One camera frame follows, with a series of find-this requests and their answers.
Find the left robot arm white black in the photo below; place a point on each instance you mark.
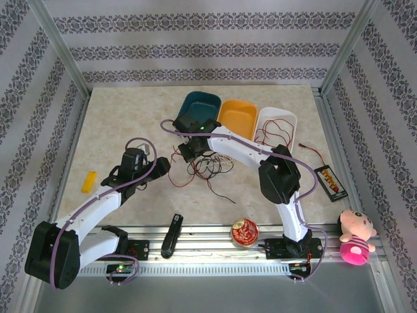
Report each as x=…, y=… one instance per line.
x=97, y=212

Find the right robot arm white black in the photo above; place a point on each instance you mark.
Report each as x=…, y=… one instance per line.
x=280, y=179

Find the teal plastic bin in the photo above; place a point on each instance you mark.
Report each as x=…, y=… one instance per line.
x=198, y=104

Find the orange plastic bin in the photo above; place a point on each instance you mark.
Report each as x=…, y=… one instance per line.
x=238, y=120

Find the small yellow block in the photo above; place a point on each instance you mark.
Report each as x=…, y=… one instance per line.
x=88, y=182

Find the black stapler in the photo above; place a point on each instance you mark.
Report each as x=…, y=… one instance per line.
x=171, y=238

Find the white plastic bin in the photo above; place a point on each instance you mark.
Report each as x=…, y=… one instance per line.
x=280, y=112

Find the round red gold tin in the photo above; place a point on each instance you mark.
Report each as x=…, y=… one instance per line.
x=245, y=233

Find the small controller board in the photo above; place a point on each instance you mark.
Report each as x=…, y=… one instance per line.
x=120, y=269
x=299, y=267

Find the pink plush doll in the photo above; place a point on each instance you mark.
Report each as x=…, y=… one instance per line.
x=355, y=252

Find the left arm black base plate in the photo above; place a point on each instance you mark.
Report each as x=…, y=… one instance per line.
x=141, y=249

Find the aluminium mounting rail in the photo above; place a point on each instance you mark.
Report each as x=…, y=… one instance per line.
x=202, y=247

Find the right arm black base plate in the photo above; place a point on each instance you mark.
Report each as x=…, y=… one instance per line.
x=277, y=247

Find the aluminium frame post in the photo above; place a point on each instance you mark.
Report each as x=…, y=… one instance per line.
x=347, y=49
x=64, y=49

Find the aluminium side rail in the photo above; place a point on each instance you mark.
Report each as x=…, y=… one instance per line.
x=329, y=114

